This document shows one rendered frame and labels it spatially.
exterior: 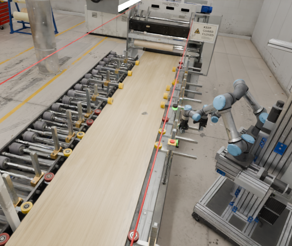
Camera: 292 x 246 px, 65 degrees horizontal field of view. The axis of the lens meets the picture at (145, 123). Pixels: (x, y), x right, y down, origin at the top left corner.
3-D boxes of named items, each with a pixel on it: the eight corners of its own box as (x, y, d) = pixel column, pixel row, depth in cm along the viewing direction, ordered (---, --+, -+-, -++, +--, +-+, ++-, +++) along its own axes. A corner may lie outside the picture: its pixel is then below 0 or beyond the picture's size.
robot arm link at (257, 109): (260, 124, 248) (231, 88, 233) (258, 117, 260) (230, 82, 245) (271, 119, 242) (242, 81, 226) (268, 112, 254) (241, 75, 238)
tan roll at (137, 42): (198, 54, 462) (200, 48, 455) (198, 56, 452) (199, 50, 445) (130, 43, 480) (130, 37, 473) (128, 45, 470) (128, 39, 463)
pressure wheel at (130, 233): (129, 250, 161) (130, 242, 154) (125, 240, 167) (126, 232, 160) (140, 245, 165) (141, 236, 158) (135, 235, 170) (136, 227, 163)
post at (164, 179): (166, 180, 227) (173, 146, 201) (165, 184, 223) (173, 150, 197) (162, 179, 228) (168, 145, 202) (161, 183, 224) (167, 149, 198)
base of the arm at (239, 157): (250, 155, 217) (254, 148, 211) (244, 164, 207) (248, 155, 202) (235, 148, 225) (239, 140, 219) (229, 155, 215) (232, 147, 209)
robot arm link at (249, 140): (253, 149, 210) (258, 137, 202) (244, 154, 203) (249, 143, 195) (242, 142, 217) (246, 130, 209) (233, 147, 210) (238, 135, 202)
